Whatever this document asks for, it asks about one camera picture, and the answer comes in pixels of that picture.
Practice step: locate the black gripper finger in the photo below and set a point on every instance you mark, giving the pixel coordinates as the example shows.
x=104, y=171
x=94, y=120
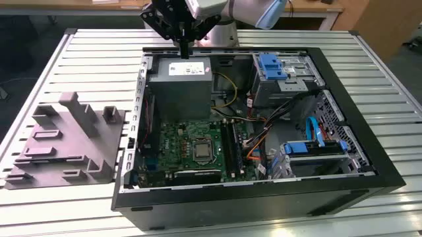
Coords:
x=207, y=24
x=152, y=21

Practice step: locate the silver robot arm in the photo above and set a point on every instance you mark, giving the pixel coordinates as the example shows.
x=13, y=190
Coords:
x=224, y=34

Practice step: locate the blue drive bay latch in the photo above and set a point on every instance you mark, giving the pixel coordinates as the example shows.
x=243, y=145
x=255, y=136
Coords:
x=271, y=66

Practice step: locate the grey power supply unit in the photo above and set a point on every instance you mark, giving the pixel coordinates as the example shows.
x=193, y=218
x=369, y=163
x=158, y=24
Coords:
x=179, y=98

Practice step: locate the grey metal drive cage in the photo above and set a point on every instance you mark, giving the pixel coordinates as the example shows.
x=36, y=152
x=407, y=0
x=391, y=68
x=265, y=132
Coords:
x=289, y=89

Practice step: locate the white four pin socket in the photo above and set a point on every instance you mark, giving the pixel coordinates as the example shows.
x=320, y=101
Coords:
x=180, y=130

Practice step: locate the green motherboard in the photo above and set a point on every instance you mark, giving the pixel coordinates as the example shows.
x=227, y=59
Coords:
x=177, y=138

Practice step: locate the CPU socket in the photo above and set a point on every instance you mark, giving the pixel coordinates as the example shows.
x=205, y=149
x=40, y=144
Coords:
x=200, y=140

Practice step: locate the silver CPU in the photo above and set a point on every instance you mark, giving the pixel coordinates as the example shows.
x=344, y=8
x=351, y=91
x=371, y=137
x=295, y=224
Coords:
x=203, y=151

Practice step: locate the wooden cabinet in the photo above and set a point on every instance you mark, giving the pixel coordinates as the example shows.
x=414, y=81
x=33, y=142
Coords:
x=379, y=24

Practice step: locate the grey parts rack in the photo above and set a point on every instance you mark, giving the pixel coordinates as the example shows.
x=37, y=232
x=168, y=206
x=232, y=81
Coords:
x=72, y=148

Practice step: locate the hard disk in blue carrier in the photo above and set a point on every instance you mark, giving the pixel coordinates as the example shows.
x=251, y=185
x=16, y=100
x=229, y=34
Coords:
x=297, y=148

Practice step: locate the blue board connector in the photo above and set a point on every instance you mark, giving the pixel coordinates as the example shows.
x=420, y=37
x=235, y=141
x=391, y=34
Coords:
x=153, y=164

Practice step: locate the black graphics card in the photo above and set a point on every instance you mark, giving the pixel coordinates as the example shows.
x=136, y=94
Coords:
x=197, y=175

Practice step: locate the black chair base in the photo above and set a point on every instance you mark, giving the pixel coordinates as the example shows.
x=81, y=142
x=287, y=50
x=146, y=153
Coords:
x=415, y=44

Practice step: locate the blue VGA port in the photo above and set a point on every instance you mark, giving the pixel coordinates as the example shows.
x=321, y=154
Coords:
x=133, y=179

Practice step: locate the grey metal disk bay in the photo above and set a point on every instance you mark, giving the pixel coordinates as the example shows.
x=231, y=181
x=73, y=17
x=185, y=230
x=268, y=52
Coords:
x=329, y=158

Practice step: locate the black open PC case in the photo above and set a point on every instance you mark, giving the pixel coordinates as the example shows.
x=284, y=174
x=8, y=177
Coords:
x=249, y=205

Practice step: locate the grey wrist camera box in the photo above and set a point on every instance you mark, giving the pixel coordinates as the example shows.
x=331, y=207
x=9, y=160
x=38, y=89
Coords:
x=207, y=8

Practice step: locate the wooden desk white frame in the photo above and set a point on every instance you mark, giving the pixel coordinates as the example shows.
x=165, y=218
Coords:
x=312, y=5

